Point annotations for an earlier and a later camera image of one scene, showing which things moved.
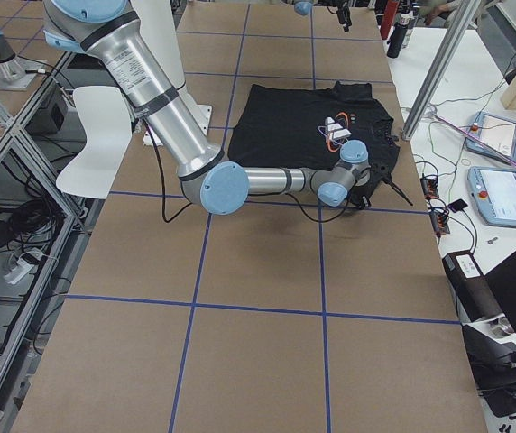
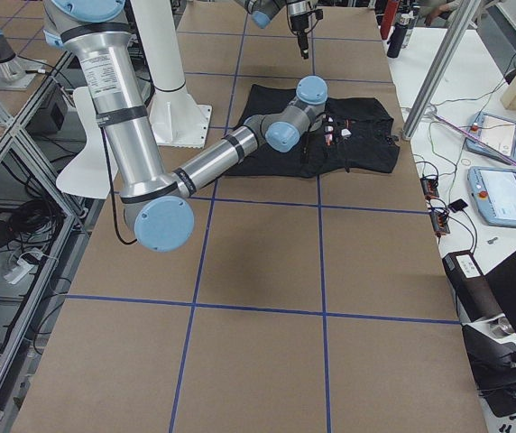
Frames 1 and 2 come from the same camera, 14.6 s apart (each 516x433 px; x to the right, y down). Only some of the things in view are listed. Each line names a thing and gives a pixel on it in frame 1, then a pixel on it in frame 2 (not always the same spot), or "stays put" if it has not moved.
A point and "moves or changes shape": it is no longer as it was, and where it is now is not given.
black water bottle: (396, 40) stays put
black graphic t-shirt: (306, 127) moves or changes shape
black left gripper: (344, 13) -> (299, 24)
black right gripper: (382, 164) -> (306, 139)
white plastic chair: (105, 114) stays put
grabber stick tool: (488, 148) stays put
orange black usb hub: (430, 188) stays put
